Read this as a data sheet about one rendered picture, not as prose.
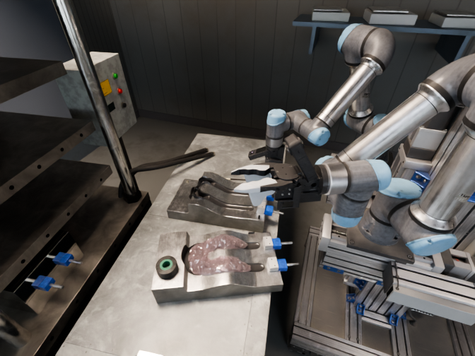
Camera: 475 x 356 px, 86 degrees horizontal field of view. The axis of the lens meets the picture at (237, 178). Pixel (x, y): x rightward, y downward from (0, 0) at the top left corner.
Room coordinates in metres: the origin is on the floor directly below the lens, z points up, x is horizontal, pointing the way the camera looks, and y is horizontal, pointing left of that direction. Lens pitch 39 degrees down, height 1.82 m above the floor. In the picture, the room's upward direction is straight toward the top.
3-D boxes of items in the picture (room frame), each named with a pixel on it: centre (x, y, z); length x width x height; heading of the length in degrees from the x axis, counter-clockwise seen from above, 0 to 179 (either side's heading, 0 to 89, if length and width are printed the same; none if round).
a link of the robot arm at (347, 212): (0.49, -0.29, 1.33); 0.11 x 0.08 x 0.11; 7
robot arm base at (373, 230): (0.64, -0.54, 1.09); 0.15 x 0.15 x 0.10
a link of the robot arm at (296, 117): (1.01, -0.26, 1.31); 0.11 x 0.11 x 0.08; 27
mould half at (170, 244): (0.62, 0.08, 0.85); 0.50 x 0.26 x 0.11; 96
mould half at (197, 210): (0.98, 0.09, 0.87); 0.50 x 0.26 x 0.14; 79
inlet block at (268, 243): (0.71, -0.18, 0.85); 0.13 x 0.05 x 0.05; 96
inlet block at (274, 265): (0.60, -0.19, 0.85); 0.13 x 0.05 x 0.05; 96
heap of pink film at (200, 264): (0.62, 0.08, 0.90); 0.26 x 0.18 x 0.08; 96
